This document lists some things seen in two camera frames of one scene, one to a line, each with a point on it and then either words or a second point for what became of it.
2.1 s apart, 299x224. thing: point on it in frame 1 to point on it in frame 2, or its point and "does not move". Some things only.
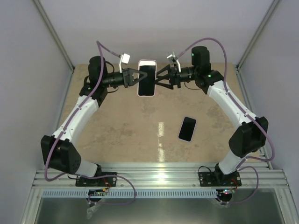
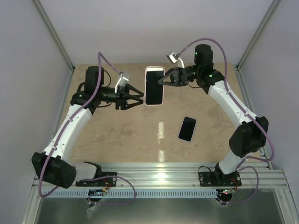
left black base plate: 108,181 does not move
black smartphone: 146,86 to 154,89
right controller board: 228,191 does not move
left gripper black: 128,77 to 121,98
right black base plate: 219,179 does not move
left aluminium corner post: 55,34 does not move
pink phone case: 147,62 to 153,68
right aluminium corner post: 257,35 does not move
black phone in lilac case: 187,129 does not move
